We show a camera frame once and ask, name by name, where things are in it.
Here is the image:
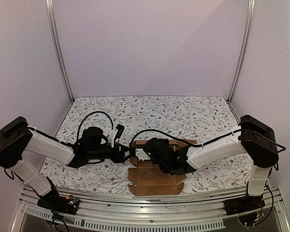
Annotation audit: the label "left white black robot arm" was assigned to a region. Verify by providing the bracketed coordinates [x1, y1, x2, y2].
[0, 116, 130, 210]

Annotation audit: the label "brown cardboard box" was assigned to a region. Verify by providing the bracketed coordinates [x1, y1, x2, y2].
[128, 138, 195, 196]

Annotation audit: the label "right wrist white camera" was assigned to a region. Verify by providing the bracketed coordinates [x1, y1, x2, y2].
[135, 148, 151, 161]

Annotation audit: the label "left aluminium frame post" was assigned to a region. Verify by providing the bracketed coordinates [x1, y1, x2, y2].
[45, 0, 75, 103]

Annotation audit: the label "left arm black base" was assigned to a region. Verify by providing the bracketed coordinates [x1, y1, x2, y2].
[37, 194, 80, 215]

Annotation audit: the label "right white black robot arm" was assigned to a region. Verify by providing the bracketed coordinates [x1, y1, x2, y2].
[143, 115, 279, 211]

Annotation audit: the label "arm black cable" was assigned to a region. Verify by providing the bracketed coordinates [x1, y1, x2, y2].
[77, 111, 115, 143]
[128, 129, 244, 155]

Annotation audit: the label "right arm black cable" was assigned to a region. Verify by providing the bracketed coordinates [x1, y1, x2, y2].
[128, 129, 244, 155]

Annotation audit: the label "front aluminium rail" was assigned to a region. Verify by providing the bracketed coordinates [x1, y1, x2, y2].
[12, 187, 290, 232]

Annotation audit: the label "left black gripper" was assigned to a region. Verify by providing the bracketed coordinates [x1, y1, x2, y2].
[87, 142, 134, 164]

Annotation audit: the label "aluminium frame post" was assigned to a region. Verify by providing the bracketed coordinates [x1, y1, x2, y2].
[45, 0, 75, 103]
[227, 0, 256, 104]

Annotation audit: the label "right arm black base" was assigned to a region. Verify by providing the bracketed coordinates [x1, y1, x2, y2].
[223, 194, 265, 216]

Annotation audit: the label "floral patterned table mat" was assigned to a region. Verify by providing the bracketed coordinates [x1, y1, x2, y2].
[41, 96, 252, 194]

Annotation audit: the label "right aluminium frame post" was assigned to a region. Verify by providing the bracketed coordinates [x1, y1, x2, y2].
[227, 0, 256, 104]

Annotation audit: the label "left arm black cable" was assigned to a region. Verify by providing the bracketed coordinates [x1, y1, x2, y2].
[77, 111, 115, 143]

